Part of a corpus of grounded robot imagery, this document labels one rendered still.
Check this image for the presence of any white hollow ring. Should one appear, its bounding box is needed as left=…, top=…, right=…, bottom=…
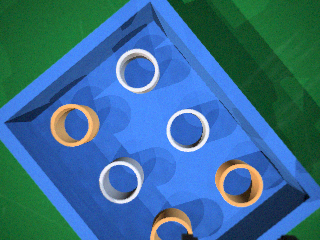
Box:
left=99, top=157, right=144, bottom=204

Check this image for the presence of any blue crate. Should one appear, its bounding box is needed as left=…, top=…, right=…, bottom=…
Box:
left=0, top=0, right=320, bottom=240

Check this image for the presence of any tan hollow bushing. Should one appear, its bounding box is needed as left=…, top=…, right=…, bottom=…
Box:
left=215, top=160, right=263, bottom=207
left=150, top=208, right=193, bottom=240
left=50, top=104, right=99, bottom=147

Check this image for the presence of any grey metal bushing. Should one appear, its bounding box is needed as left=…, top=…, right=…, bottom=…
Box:
left=116, top=49, right=160, bottom=94
left=166, top=109, right=209, bottom=152

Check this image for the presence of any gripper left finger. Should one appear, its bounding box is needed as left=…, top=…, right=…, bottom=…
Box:
left=181, top=234, right=198, bottom=240

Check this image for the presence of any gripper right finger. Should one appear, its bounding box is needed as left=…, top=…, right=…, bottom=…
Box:
left=277, top=235, right=299, bottom=240

